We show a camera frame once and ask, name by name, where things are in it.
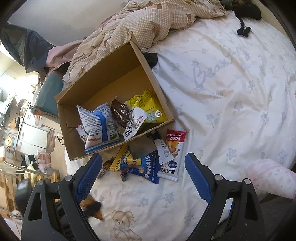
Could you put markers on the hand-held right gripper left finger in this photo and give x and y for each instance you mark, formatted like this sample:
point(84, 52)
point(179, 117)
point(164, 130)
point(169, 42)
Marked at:
point(89, 178)

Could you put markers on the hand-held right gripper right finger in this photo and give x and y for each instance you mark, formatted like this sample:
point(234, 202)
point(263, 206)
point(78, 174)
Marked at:
point(198, 180)

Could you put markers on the brown and black blurred packet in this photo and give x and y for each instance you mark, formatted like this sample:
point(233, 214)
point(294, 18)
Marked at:
point(92, 207)

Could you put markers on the white and red snack packet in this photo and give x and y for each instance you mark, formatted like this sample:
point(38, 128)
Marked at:
point(81, 133)

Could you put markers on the blue and white snack bag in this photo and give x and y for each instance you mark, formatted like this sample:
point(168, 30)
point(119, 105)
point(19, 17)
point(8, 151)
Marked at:
point(101, 125)

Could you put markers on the dark brown snack packet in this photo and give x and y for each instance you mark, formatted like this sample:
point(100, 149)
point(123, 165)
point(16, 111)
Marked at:
point(120, 113)

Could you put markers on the white sachet with black print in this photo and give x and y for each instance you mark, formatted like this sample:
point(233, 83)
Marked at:
point(135, 120)

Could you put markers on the yellow snack bag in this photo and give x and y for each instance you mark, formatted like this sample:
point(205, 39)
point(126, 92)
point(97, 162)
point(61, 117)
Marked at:
point(148, 102)

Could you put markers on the brown cardboard box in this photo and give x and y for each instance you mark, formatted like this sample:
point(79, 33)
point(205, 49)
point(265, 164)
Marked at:
point(111, 76)

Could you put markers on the yellow and blue cartoon packet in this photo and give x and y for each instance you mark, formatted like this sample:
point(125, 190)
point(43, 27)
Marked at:
point(123, 156)

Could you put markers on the red top snack packet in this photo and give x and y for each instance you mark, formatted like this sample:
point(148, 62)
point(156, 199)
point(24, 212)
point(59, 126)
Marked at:
point(176, 139)

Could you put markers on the dark blue snack packet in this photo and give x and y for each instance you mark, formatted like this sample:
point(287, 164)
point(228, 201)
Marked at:
point(143, 169)

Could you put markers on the white floor cabinet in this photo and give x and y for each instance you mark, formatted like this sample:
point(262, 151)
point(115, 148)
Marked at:
point(32, 136)

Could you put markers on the wooden rack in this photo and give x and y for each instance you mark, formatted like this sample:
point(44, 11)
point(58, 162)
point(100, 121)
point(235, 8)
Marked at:
point(7, 185)

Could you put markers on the person's grey trouser leg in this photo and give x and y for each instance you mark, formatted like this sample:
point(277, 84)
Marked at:
point(279, 222)

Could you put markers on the teal headboard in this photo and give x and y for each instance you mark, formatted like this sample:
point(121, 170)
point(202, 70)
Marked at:
point(49, 92)

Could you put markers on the pink cloth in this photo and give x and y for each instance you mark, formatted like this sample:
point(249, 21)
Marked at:
point(60, 55)

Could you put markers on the dark green cloth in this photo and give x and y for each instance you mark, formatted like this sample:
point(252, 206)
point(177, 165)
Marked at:
point(150, 59)

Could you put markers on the dark hanging jacket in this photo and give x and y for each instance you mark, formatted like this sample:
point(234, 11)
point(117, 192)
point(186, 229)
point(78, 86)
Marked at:
point(25, 46)

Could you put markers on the beige checked quilt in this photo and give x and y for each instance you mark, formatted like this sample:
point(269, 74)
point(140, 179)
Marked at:
point(143, 23)

